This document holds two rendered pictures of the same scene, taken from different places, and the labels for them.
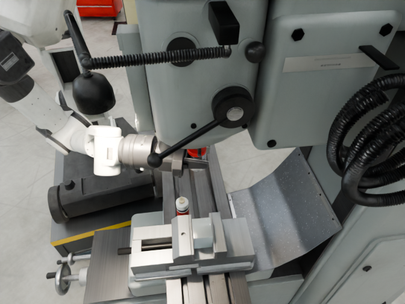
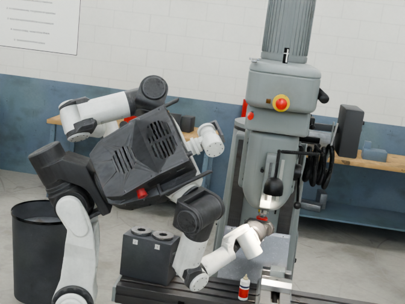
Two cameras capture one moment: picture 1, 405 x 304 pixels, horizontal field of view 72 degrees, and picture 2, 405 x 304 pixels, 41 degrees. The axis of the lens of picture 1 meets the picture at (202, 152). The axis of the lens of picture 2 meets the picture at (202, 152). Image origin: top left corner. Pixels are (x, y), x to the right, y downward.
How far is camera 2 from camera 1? 220 cm
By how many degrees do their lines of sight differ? 72
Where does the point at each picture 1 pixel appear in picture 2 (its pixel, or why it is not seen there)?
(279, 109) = not seen: hidden behind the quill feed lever
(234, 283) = (298, 294)
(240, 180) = not seen: outside the picture
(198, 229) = (279, 269)
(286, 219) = (260, 265)
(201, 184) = (214, 285)
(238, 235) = not seen: hidden behind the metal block
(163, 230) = (265, 293)
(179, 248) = (286, 282)
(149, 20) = (295, 145)
